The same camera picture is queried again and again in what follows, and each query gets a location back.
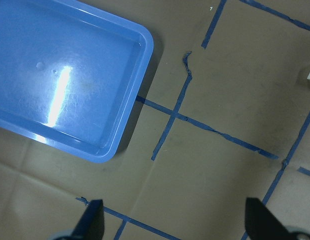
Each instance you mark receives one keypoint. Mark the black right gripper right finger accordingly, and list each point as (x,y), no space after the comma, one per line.
(261,224)

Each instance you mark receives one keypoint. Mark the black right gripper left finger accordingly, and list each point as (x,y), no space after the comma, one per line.
(91,225)

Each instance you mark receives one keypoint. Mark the blue plastic tray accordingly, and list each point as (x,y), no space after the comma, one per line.
(70,74)

